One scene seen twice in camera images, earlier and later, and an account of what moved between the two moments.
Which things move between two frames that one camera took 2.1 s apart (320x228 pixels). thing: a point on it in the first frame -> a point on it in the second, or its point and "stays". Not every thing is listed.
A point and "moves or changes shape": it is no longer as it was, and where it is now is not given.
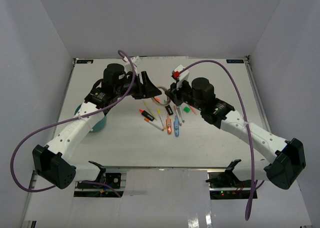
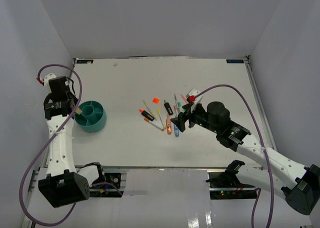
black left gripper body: (137, 91) -> (72, 97)
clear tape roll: (162, 99) moves or changes shape
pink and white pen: (178, 115) stays
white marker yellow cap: (158, 112) stays
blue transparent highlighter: (176, 126) stays
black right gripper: (174, 94) -> (182, 118)
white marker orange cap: (153, 124) stays
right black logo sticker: (235, 61) stays
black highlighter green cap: (169, 109) stays
